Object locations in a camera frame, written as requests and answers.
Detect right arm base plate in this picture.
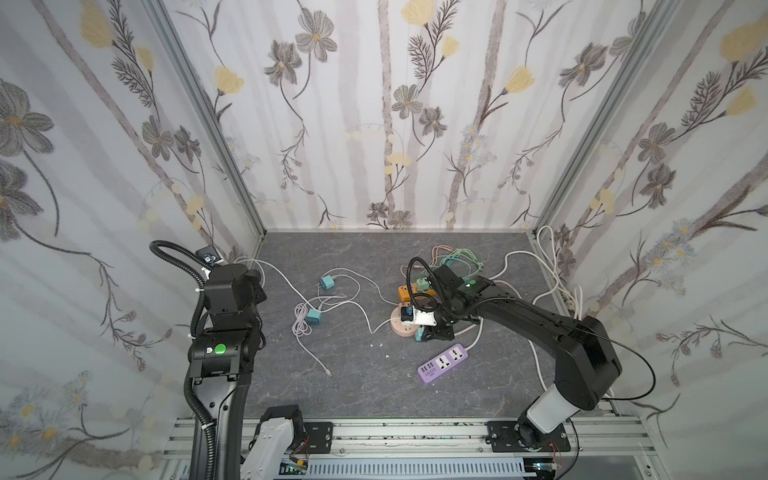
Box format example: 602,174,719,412
485,421,572,453

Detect white power cords bundle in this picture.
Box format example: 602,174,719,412
449,224,592,397

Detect tangled pastel charger cables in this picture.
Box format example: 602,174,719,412
236,256,397,378

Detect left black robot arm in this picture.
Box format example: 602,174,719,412
149,240,307,479

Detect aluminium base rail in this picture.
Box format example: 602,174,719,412
160,417,667,480

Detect green charging cable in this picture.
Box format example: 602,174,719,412
434,247,485,278

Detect orange power strip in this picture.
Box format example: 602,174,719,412
397,283,419,303

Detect round pink power socket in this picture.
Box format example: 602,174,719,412
389,306,419,338

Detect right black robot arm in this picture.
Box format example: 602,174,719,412
406,257,640,450

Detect purple power strip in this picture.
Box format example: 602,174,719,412
417,344,468,384

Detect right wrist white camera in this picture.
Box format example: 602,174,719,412
400,305,437,328

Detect green charger plug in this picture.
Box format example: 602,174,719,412
416,278,431,292

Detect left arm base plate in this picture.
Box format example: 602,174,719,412
290,421,334,455

